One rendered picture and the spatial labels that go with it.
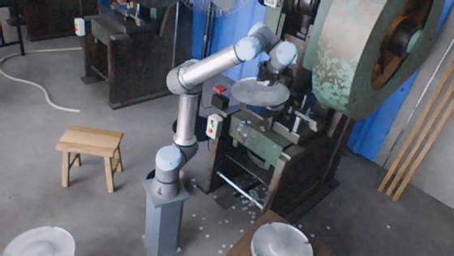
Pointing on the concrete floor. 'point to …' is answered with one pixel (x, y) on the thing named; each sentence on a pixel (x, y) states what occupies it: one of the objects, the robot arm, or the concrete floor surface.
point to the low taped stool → (82, 136)
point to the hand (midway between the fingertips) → (266, 81)
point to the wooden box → (242, 247)
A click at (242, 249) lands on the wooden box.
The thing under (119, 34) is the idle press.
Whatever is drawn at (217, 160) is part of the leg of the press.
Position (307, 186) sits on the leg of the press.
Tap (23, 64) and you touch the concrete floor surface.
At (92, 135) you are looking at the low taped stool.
